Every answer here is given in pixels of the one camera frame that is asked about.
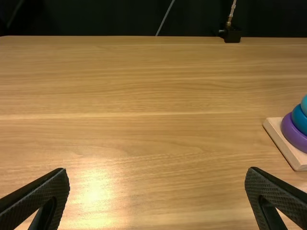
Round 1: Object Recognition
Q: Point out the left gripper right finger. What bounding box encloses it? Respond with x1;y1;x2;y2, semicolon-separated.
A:
244;166;307;230

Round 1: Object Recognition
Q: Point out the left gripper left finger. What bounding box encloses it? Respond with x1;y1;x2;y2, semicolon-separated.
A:
0;168;71;230

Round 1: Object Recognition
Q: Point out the wooden peg base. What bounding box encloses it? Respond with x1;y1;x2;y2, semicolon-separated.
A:
262;116;307;172

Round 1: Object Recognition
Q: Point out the black clamp stand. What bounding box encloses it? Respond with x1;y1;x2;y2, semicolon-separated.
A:
211;0;243;44

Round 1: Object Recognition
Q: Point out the purple ring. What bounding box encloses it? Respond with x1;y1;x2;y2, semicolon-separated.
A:
281;111;307;154

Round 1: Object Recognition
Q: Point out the dark blue ring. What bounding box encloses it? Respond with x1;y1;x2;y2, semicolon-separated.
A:
291;103;307;136

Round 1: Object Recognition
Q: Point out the grey cable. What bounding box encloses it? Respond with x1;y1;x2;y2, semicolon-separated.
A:
155;0;177;37

